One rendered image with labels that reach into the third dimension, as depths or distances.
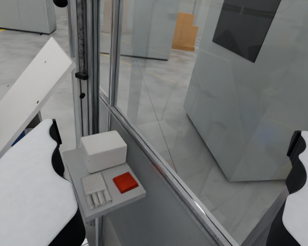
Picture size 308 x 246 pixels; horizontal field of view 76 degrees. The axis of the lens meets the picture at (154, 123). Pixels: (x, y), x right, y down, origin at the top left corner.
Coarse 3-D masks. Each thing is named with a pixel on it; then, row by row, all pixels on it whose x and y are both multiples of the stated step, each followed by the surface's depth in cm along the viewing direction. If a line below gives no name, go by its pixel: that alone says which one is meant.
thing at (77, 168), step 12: (72, 156) 89; (72, 168) 83; (84, 168) 84; (108, 168) 86; (120, 168) 87; (72, 180) 78; (108, 180) 81; (132, 192) 78; (144, 192) 79; (84, 204) 71; (108, 204) 72; (120, 204) 74; (84, 216) 69; (96, 216) 70
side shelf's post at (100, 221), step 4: (100, 216) 99; (104, 216) 101; (96, 220) 104; (100, 220) 101; (104, 220) 103; (96, 224) 105; (100, 224) 103; (104, 224) 105; (96, 228) 108; (100, 228) 105; (104, 228) 107; (96, 232) 110; (100, 232) 107; (104, 232) 109; (96, 236) 112; (100, 236) 109; (104, 236) 112; (96, 240) 114; (100, 240) 112; (104, 240) 114; (96, 244) 116; (100, 244) 114; (104, 244) 117
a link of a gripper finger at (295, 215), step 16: (304, 144) 9; (304, 160) 8; (288, 176) 9; (304, 176) 8; (304, 192) 7; (288, 208) 6; (304, 208) 6; (272, 224) 7; (288, 224) 6; (304, 224) 6; (272, 240) 6; (288, 240) 6; (304, 240) 5
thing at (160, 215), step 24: (72, 72) 168; (144, 168) 85; (168, 192) 72; (120, 216) 126; (144, 216) 94; (168, 216) 75; (120, 240) 136; (144, 240) 99; (168, 240) 78; (192, 240) 64
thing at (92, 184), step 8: (88, 176) 78; (96, 176) 79; (88, 184) 75; (96, 184) 76; (104, 184) 76; (88, 192) 72; (96, 192) 74; (104, 192) 74; (88, 200) 70; (96, 200) 70; (104, 200) 71
